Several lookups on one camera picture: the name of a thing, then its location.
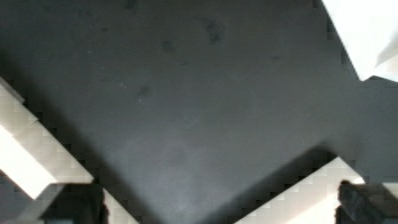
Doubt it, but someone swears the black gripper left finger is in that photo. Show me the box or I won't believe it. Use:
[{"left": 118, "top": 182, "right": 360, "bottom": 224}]
[{"left": 42, "top": 183, "right": 109, "bottom": 224}]

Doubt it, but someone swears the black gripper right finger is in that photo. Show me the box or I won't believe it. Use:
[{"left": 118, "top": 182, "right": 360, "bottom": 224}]
[{"left": 336, "top": 180, "right": 398, "bottom": 224}]

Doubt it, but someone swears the white drawer cabinet box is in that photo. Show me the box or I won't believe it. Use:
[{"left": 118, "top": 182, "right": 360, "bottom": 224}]
[{"left": 322, "top": 0, "right": 398, "bottom": 83}]

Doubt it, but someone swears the white right barrier rail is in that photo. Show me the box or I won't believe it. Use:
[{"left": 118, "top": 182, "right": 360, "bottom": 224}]
[{"left": 235, "top": 157, "right": 374, "bottom": 224}]

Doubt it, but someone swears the white barrier rail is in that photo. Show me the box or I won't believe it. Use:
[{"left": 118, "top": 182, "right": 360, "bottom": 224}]
[
  {"left": 235, "top": 157, "right": 374, "bottom": 224},
  {"left": 0, "top": 78, "right": 139, "bottom": 224}
]

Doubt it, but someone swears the white front barrier rail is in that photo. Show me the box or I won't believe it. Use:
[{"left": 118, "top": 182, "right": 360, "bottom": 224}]
[{"left": 0, "top": 78, "right": 139, "bottom": 224}]

